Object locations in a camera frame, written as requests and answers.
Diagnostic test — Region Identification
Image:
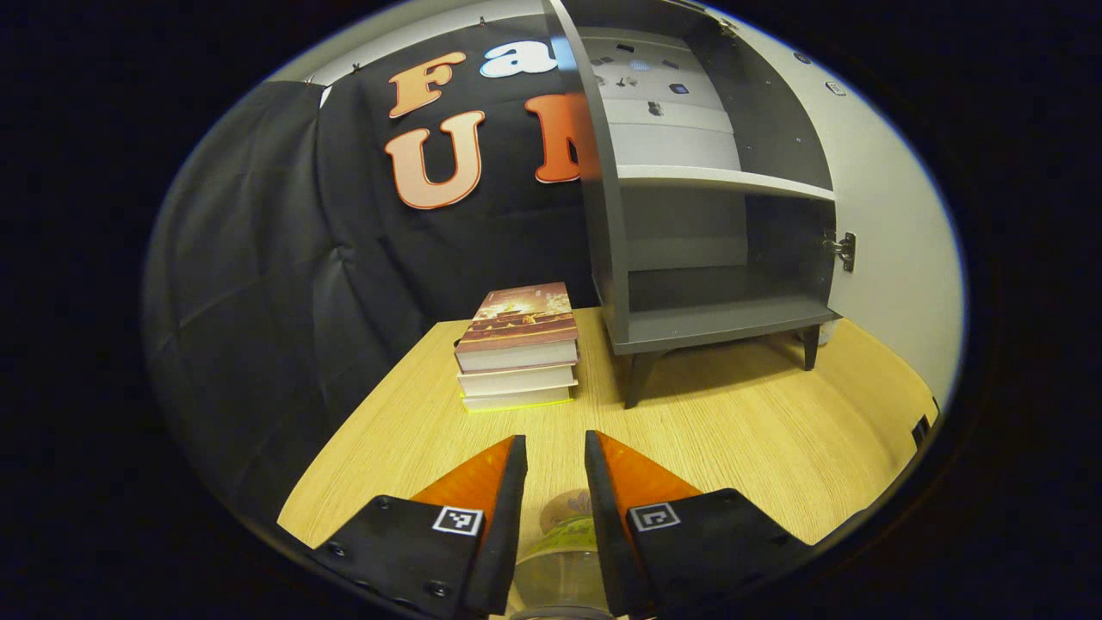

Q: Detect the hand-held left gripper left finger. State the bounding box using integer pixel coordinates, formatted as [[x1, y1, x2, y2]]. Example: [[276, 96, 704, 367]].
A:
[[310, 433, 528, 619]]

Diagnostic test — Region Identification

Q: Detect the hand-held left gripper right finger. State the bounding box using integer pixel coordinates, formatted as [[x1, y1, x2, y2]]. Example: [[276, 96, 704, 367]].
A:
[[584, 429, 814, 619]]

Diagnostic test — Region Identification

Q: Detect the green label bottle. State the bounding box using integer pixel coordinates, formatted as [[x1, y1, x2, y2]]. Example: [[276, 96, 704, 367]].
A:
[[508, 515, 616, 620]]

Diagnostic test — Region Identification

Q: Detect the grey cabinet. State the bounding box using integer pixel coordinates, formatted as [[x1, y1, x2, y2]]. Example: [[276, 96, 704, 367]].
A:
[[541, 0, 849, 410]]

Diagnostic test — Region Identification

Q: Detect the beige cabinet door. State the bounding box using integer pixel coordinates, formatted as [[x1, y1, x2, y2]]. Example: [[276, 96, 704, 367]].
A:
[[702, 4, 967, 414]]

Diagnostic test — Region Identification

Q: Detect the white cabinet shelf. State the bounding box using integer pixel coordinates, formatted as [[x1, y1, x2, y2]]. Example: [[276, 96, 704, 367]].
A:
[[616, 164, 838, 203]]

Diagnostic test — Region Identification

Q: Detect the metal door hinge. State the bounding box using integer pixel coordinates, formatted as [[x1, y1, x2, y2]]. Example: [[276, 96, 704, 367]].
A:
[[822, 231, 857, 274]]

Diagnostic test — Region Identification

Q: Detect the plain white edged book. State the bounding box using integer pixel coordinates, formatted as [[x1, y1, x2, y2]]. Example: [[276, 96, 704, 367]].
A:
[[456, 362, 578, 399]]

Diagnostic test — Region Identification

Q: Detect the red cover book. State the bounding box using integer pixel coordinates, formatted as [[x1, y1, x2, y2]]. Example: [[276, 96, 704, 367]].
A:
[[454, 282, 580, 374]]

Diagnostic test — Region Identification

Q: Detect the black backdrop cloth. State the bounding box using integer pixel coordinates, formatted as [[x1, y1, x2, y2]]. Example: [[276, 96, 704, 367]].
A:
[[142, 13, 604, 526]]

